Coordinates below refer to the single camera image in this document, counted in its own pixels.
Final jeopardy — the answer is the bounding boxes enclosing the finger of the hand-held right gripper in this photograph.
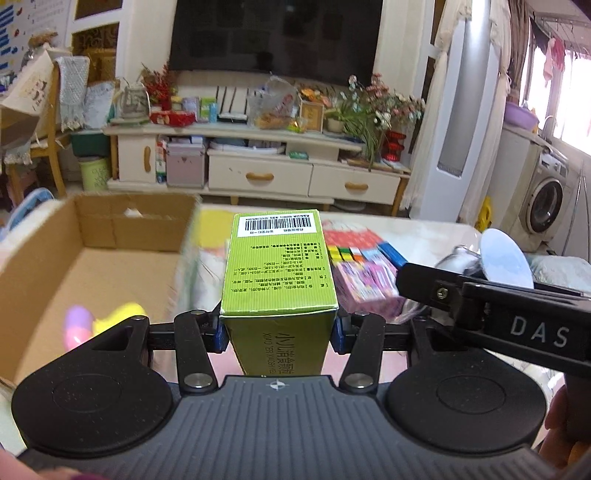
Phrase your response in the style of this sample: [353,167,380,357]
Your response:
[396,262,467,326]

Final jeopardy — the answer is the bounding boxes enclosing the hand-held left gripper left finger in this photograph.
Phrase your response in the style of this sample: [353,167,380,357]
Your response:
[88,310,228,398]

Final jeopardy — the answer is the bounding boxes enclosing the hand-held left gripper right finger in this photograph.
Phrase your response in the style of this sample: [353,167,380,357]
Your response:
[335,311,467,392]

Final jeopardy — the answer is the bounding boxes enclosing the glass jar with round lid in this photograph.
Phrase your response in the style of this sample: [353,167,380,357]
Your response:
[436,227,535,291]

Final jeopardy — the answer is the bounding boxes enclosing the colourful puzzle cube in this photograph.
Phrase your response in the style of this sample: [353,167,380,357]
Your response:
[329,246,368,265]

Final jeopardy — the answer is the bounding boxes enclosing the green medicine box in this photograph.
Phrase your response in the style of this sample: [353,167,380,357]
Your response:
[219,209,340,377]

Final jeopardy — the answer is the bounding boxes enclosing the green printed cardboard box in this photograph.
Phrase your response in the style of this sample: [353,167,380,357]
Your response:
[0,193,201,388]

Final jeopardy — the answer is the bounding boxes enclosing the person's right hand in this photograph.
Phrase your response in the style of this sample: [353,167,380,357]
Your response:
[538,383,591,480]

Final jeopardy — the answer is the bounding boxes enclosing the printed rabbit tablecloth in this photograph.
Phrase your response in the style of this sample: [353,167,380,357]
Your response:
[185,208,591,370]

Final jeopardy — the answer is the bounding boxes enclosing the pink patterned box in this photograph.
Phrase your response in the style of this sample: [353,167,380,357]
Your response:
[333,256,399,319]

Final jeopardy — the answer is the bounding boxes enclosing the grey blue cushion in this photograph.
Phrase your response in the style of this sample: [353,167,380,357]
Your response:
[526,254,591,296]

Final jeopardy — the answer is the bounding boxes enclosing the yellow purple plastic toy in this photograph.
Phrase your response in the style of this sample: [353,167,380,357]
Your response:
[65,302,145,352]

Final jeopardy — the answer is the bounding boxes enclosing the washing machine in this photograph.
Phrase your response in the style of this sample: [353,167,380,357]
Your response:
[517,148,573,245]

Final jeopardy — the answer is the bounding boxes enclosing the cream television cabinet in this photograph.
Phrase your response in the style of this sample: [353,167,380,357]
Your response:
[102,122,411,217]

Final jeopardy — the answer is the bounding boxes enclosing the pink storage box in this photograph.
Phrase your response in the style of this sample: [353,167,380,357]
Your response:
[165,141,206,188]

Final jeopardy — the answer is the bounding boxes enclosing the white standing air conditioner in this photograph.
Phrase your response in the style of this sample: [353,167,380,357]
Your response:
[409,14,506,227]

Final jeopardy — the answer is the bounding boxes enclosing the potted flower plant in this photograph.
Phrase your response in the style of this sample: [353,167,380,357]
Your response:
[325,74,426,162]

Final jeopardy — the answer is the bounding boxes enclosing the purple basin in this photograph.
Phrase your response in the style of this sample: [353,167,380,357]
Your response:
[503,100,540,134]

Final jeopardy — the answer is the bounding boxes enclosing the green bin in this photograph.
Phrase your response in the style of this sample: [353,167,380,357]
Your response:
[78,157,112,191]

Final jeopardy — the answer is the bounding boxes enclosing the framed plaque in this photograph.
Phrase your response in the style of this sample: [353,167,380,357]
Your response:
[299,100,325,134]

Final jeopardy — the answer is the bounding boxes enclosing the white router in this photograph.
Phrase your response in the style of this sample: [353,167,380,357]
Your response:
[217,85,250,123]

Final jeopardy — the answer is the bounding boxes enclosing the red gift box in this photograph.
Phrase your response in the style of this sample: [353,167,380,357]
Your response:
[150,111,195,127]

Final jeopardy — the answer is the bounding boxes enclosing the clear plastic snack bag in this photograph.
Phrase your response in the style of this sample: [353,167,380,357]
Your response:
[247,76,301,132]

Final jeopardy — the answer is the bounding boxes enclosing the wooden chair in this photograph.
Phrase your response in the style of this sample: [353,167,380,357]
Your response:
[7,55,93,199]

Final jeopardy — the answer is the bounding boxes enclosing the red berry branches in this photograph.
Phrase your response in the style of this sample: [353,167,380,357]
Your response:
[141,62,178,112]

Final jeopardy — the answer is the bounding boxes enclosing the hanging pink clothes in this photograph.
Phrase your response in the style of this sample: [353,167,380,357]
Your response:
[542,37,566,84]

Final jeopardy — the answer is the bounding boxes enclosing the grey lace cloth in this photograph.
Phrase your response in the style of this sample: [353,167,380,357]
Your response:
[55,55,90,132]

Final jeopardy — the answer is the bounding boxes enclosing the black television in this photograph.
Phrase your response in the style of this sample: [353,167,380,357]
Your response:
[168,0,384,86]

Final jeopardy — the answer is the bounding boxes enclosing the beige paper bag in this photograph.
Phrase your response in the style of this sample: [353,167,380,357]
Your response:
[0,50,61,148]

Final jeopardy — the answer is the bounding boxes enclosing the wall poster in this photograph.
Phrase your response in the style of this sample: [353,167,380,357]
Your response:
[0,0,77,75]

